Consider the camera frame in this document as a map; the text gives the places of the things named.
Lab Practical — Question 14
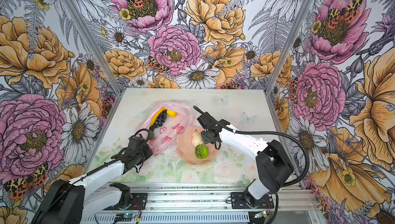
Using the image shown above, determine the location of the beige garlic bulb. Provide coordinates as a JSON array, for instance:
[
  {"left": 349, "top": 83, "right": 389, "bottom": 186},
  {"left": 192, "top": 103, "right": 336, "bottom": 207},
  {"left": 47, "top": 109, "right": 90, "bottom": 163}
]
[{"left": 191, "top": 132, "right": 204, "bottom": 147}]

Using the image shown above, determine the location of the green circuit board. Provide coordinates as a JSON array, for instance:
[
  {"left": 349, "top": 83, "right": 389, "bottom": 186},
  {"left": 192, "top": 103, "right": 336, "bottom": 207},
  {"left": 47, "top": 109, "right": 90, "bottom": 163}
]
[
  {"left": 113, "top": 213, "right": 142, "bottom": 224},
  {"left": 249, "top": 210, "right": 268, "bottom": 221}
]

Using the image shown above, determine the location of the pink scalloped bowl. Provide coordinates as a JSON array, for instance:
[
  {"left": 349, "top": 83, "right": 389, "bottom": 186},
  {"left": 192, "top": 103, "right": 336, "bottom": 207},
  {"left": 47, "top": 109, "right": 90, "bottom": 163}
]
[{"left": 176, "top": 126, "right": 219, "bottom": 166}]

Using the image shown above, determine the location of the aluminium front rail frame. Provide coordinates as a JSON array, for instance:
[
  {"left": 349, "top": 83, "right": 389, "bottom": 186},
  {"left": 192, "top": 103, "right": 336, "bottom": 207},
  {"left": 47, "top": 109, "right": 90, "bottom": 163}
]
[{"left": 80, "top": 184, "right": 326, "bottom": 224}]

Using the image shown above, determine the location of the green circuit board left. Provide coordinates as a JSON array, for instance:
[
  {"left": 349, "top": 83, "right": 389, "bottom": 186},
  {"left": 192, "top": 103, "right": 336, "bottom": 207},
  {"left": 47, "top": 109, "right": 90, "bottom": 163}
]
[{"left": 113, "top": 213, "right": 142, "bottom": 224}]

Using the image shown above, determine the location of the yellow banana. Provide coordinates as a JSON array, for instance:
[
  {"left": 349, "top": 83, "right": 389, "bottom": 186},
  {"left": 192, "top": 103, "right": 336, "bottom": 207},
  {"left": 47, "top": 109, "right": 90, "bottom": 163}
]
[{"left": 150, "top": 108, "right": 167, "bottom": 126}]

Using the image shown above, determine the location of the aluminium corner post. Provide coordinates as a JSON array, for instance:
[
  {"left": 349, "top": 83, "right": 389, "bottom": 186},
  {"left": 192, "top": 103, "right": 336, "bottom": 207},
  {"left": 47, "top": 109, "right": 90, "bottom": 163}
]
[
  {"left": 264, "top": 0, "right": 331, "bottom": 95},
  {"left": 46, "top": 0, "right": 122, "bottom": 96}
]

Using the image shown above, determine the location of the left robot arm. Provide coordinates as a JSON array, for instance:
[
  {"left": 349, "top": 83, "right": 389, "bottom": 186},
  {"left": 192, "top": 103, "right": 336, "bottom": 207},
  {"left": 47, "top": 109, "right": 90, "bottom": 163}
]
[{"left": 32, "top": 132, "right": 153, "bottom": 224}]

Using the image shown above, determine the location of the yellow lemon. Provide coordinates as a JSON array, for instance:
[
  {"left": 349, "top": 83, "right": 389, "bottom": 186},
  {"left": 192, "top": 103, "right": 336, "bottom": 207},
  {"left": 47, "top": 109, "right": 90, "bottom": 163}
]
[{"left": 166, "top": 109, "right": 178, "bottom": 118}]

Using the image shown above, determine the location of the bright green bumpy fruit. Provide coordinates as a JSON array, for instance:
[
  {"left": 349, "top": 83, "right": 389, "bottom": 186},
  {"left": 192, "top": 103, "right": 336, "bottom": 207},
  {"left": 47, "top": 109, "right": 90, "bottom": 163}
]
[{"left": 195, "top": 145, "right": 209, "bottom": 159}]

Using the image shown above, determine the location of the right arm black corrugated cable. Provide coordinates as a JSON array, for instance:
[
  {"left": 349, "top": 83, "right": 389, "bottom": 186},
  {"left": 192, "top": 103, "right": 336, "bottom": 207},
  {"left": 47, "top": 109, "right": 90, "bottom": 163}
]
[{"left": 225, "top": 124, "right": 310, "bottom": 224}]

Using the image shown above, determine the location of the smooth green lime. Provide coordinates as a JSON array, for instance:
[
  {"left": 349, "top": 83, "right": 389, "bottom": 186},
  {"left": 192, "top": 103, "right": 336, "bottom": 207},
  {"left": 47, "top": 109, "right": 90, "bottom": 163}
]
[{"left": 148, "top": 130, "right": 155, "bottom": 140}]

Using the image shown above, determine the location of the left aluminium corner post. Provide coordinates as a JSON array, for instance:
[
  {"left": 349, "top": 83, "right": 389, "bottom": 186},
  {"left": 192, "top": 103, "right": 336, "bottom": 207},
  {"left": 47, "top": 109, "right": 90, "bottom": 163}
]
[{"left": 46, "top": 0, "right": 122, "bottom": 96}]

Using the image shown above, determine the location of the green circuit board right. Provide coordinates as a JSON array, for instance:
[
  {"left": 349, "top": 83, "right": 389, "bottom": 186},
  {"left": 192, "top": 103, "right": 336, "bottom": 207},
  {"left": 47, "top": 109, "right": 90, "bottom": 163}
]
[{"left": 249, "top": 210, "right": 268, "bottom": 221}]

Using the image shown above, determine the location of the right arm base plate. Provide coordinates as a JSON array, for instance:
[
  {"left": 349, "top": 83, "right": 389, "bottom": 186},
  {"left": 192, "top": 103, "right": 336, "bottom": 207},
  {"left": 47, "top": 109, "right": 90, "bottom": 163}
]
[{"left": 229, "top": 192, "right": 275, "bottom": 209}]

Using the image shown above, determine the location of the pink plastic bag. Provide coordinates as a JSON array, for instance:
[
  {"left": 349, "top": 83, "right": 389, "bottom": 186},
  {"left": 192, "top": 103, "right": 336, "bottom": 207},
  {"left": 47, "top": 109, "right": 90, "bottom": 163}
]
[{"left": 135, "top": 101, "right": 195, "bottom": 175}]

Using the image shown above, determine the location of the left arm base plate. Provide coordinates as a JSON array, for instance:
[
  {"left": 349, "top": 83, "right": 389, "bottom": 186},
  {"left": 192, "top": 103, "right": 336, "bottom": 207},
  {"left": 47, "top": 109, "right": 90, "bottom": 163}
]
[{"left": 105, "top": 193, "right": 148, "bottom": 211}]

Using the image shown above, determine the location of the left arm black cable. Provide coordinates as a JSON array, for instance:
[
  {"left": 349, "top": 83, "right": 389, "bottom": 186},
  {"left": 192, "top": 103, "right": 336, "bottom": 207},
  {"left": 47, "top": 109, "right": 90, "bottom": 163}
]
[{"left": 86, "top": 128, "right": 151, "bottom": 175}]

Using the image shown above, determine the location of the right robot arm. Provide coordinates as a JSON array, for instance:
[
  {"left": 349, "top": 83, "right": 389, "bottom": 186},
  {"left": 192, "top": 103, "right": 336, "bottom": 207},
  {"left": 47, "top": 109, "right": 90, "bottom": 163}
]
[{"left": 193, "top": 106, "right": 294, "bottom": 208}]

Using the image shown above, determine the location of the right aluminium corner post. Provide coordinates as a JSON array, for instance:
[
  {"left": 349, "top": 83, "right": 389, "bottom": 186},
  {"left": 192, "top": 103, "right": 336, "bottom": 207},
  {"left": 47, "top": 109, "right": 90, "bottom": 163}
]
[{"left": 264, "top": 0, "right": 331, "bottom": 95}]

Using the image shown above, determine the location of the dark grape bunch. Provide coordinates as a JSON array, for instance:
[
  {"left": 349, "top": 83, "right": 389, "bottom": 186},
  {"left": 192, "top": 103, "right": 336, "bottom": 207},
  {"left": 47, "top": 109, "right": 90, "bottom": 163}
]
[{"left": 149, "top": 111, "right": 168, "bottom": 131}]

